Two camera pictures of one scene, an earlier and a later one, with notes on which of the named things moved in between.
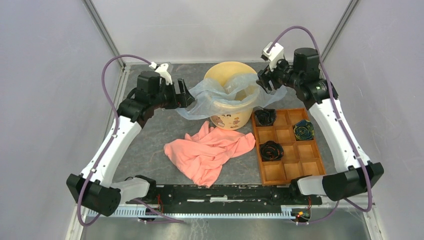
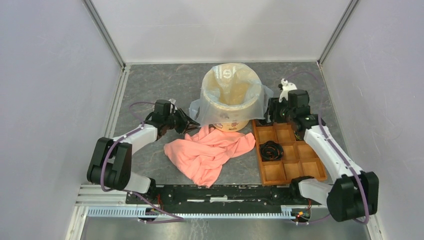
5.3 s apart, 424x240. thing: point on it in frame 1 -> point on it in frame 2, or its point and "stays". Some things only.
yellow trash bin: (230, 88) stays
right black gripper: (266, 74) -> (274, 104)
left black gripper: (183, 100) -> (184, 118)
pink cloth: (201, 155) stays
